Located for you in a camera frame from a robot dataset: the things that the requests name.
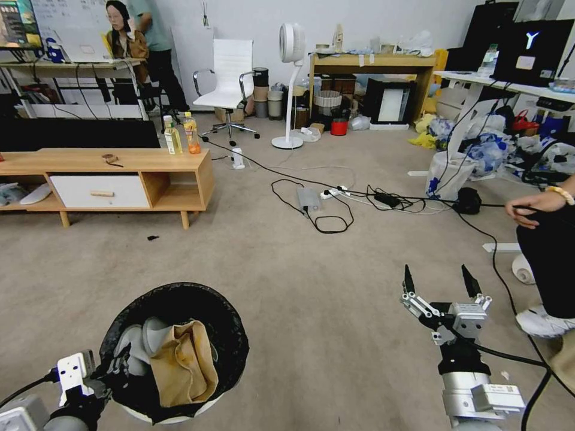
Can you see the pale wooden work desk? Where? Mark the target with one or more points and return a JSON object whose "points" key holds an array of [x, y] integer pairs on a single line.
{"points": [[72, 65]]}

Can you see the white round trash bin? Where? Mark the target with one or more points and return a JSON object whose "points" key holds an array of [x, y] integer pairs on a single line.
{"points": [[179, 413]]}

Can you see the black power adapter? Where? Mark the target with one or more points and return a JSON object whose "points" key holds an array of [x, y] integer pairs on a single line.
{"points": [[388, 199]]}

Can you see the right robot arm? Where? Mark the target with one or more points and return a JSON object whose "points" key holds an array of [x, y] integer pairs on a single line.
{"points": [[476, 399]]}

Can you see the blue and white plastic bag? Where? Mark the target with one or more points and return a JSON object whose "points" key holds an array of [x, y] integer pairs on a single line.
{"points": [[487, 155]]}

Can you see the person's leg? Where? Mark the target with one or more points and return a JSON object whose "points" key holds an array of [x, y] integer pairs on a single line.
{"points": [[550, 260]]}

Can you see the white flat oval object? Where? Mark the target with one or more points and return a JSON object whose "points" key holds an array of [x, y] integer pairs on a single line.
{"points": [[37, 194]]}

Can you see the red bucket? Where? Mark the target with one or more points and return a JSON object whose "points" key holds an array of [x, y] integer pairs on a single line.
{"points": [[339, 128]]}

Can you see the white cabinet drawer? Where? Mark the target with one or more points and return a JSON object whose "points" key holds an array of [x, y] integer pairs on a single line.
{"points": [[126, 191]]}

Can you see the clear plastic bag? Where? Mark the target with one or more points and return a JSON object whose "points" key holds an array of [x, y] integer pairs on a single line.
{"points": [[418, 44]]}

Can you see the red bag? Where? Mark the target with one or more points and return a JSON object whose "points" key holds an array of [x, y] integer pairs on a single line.
{"points": [[524, 121]]}

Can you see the black box with white panel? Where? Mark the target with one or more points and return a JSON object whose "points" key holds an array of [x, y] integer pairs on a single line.
{"points": [[388, 103]]}

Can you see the seated person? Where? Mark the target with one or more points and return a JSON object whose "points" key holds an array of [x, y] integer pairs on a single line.
{"points": [[123, 40]]}

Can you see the black flat screen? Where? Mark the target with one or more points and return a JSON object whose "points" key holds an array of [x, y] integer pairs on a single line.
{"points": [[81, 134]]}

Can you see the small white paper scrap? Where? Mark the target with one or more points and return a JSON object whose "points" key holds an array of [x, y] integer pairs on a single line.
{"points": [[505, 375]]}

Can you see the black bin liner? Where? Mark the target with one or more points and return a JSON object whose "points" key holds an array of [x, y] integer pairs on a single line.
{"points": [[224, 323]]}

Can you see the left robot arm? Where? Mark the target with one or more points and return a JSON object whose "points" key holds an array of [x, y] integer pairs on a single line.
{"points": [[31, 415]]}

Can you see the yellow plastic bag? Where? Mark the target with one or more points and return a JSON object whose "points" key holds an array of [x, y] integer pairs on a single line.
{"points": [[424, 134]]}

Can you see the white shoe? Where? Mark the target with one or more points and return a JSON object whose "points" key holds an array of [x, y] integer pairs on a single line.
{"points": [[543, 324]]}

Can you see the computer monitor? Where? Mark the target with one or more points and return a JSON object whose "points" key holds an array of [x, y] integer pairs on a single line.
{"points": [[18, 22]]}

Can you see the white laptop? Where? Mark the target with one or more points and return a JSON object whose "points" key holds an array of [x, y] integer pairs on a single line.
{"points": [[87, 49]]}

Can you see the white office chair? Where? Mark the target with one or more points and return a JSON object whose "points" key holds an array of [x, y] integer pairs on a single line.
{"points": [[227, 76]]}

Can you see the wooden TV cabinet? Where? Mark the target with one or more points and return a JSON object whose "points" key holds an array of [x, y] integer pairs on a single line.
{"points": [[179, 161]]}

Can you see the white paper roll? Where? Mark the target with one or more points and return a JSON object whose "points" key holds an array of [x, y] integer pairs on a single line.
{"points": [[523, 270]]}

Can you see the brown scrap with black stick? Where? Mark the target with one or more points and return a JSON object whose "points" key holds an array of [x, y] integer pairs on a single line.
{"points": [[110, 158]]}

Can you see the white standing desk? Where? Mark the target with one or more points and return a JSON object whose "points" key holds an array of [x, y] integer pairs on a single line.
{"points": [[494, 83]]}

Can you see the orange drink bottle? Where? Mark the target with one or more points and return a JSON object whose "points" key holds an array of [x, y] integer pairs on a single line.
{"points": [[193, 134]]}

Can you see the crumpled brown paper bag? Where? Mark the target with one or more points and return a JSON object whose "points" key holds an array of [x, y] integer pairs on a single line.
{"points": [[184, 363]]}

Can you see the wicker basket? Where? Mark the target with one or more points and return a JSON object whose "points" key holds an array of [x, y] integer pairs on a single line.
{"points": [[328, 103]]}

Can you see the white standing fan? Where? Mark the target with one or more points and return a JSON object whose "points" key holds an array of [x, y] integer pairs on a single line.
{"points": [[292, 42]]}

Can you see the black monitor back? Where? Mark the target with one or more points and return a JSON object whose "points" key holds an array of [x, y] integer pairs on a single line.
{"points": [[487, 31]]}

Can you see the white plastic bag blue print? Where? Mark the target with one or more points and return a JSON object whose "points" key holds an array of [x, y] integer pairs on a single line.
{"points": [[449, 175]]}

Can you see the person's forearm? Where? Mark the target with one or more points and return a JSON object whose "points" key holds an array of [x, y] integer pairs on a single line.
{"points": [[567, 186]]}

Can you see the white power strip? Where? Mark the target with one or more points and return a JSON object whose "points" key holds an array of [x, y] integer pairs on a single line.
{"points": [[332, 193]]}

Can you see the tall black-lidded bin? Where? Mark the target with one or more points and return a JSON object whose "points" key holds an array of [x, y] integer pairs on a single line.
{"points": [[260, 90]]}

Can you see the small grey bin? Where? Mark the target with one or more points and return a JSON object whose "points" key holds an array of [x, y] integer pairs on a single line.
{"points": [[275, 104]]}

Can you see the white cube power socket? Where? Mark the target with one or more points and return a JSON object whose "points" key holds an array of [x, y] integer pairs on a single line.
{"points": [[238, 158]]}

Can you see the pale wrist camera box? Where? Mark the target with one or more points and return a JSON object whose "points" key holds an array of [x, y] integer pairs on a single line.
{"points": [[469, 318], [74, 370]]}

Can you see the grey paper cup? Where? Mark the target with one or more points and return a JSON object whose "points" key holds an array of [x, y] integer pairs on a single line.
{"points": [[155, 336]]}

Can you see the standing person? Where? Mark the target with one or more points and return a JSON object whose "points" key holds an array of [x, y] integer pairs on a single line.
{"points": [[157, 54]]}

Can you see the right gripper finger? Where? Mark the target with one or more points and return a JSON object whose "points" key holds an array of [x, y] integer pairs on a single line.
{"points": [[409, 283], [471, 283]]}

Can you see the blue mug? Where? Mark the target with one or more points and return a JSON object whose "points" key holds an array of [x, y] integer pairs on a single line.
{"points": [[55, 53]]}

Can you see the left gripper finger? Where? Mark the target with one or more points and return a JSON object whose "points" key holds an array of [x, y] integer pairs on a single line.
{"points": [[120, 362]]}

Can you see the yellow drink bottle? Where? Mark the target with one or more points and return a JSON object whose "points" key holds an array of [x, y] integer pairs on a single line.
{"points": [[172, 139]]}

